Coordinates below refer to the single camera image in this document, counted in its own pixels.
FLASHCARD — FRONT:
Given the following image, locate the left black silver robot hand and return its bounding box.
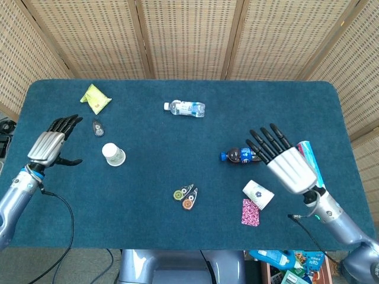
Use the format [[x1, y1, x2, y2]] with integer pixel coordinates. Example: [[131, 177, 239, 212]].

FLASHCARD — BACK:
[[27, 114, 83, 167]]

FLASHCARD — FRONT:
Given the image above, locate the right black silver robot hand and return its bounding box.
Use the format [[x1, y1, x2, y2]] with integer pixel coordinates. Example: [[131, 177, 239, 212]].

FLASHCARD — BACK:
[[245, 123, 318, 195]]

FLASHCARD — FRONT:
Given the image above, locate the white paper cup purple flower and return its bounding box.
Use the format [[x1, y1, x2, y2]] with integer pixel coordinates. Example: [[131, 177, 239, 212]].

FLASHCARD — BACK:
[[242, 179, 275, 211]]

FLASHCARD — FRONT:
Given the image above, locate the white paper cup green print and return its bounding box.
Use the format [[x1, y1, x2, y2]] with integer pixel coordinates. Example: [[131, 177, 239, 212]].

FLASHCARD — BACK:
[[101, 143, 127, 167]]

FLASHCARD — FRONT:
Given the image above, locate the long blue white box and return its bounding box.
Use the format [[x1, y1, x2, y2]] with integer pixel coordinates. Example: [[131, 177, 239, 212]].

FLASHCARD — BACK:
[[297, 141, 326, 189]]

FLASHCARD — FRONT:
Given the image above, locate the dark grey correction tape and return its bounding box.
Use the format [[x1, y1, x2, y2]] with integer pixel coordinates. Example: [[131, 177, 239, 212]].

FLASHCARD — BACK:
[[92, 118, 105, 138]]

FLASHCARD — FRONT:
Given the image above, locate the small cola bottle blue label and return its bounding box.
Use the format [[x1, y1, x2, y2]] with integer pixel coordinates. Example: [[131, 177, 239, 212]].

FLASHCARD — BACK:
[[220, 146, 264, 164]]

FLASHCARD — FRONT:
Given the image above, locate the pink patterned card box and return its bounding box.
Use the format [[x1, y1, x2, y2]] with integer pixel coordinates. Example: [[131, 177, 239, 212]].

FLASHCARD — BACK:
[[240, 198, 262, 226]]

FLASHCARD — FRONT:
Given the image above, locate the yellow-green snack packet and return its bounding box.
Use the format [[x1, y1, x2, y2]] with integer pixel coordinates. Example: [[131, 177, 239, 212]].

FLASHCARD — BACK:
[[79, 83, 113, 116]]

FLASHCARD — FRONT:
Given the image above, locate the blue plastic bottle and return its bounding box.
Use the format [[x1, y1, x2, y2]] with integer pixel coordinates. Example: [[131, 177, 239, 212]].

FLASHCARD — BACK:
[[248, 250, 294, 267]]

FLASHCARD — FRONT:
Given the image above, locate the colourful printed carton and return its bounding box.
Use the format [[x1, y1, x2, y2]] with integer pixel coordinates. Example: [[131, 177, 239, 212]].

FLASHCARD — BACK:
[[293, 251, 326, 275]]

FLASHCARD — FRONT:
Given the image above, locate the brown wooden crate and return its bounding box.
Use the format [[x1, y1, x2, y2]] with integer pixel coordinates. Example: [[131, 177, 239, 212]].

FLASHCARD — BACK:
[[260, 253, 337, 284]]

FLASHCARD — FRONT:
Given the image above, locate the orange wheel correction tape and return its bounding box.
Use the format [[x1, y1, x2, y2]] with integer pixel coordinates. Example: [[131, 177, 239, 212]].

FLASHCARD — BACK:
[[182, 187, 199, 211]]

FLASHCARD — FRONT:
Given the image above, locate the green white package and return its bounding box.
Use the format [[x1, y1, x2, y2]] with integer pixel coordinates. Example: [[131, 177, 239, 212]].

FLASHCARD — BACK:
[[280, 269, 313, 284]]

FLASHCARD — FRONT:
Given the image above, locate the green wheel correction tape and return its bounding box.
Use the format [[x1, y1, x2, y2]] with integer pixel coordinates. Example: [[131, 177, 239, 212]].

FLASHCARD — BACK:
[[173, 183, 195, 202]]

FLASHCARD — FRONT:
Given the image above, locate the blue table mat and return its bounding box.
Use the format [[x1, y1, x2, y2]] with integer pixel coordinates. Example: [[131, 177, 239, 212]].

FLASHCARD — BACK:
[[0, 78, 374, 252]]

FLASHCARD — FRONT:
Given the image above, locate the clear plastic water bottle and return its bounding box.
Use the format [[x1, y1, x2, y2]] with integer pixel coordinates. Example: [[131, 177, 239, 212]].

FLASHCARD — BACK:
[[163, 99, 206, 118]]

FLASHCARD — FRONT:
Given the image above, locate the grey-blue robot torso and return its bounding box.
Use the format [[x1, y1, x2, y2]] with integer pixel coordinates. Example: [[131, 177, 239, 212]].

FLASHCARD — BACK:
[[118, 249, 246, 284]]

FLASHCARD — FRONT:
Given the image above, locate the woven bamboo folding screen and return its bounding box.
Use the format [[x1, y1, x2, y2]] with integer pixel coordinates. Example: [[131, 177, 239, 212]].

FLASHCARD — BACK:
[[0, 0, 379, 208]]

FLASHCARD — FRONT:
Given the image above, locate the black equipment with cables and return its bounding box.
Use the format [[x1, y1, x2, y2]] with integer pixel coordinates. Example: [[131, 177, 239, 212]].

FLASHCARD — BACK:
[[0, 117, 14, 159]]

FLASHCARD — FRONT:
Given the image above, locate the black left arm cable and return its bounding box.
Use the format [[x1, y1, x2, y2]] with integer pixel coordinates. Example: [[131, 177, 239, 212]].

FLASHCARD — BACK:
[[29, 185, 75, 284]]

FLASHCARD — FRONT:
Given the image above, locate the blue floor cable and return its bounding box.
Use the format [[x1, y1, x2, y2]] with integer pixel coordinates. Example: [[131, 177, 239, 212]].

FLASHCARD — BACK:
[[54, 248, 73, 269]]

